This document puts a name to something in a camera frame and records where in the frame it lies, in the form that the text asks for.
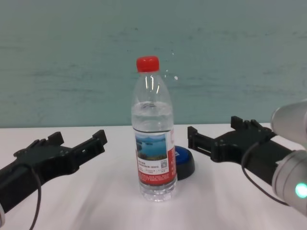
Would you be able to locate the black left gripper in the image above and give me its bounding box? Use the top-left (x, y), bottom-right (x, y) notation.
top-left (0, 129), bottom-right (108, 214)

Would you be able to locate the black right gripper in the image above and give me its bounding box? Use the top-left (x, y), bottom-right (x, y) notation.
top-left (187, 115), bottom-right (296, 185)

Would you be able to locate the blue push button black base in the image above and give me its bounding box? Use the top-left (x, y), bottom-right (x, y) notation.
top-left (175, 145), bottom-right (197, 180)

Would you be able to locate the clear water bottle red cap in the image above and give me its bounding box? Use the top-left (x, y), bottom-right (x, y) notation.
top-left (131, 55), bottom-right (178, 202)

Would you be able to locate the thin right gripper cable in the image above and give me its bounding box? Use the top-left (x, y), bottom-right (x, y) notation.
top-left (240, 141), bottom-right (290, 207)

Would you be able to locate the thin gripper cable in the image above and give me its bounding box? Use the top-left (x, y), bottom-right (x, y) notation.
top-left (29, 167), bottom-right (42, 230)
top-left (240, 141), bottom-right (290, 207)

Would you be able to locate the thin left gripper cable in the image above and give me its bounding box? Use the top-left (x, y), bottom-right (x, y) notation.
top-left (29, 167), bottom-right (42, 230)

